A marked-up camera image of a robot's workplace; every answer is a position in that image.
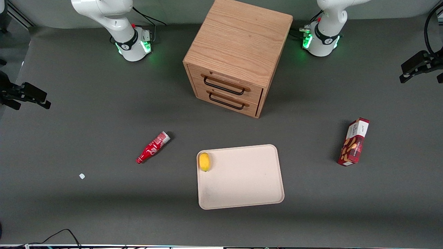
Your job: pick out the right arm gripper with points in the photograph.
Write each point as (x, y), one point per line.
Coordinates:
(7, 92)

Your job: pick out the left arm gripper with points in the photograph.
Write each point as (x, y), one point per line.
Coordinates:
(430, 62)

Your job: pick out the red cookie box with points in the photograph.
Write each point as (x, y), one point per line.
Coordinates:
(353, 145)

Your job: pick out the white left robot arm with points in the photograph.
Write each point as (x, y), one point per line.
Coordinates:
(328, 20)

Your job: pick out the beige plastic tray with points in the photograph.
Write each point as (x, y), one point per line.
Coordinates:
(242, 180)

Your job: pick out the red soda bottle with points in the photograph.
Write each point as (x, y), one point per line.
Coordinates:
(152, 148)

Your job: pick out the wooden drawer front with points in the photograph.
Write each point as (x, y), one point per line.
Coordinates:
(251, 110)
(254, 95)

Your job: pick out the oak wooden drawer cabinet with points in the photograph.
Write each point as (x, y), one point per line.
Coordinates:
(238, 38)

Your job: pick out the yellow lemon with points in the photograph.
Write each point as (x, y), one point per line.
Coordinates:
(204, 162)

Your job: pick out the aluminium frame rail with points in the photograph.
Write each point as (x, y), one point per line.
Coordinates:
(20, 15)

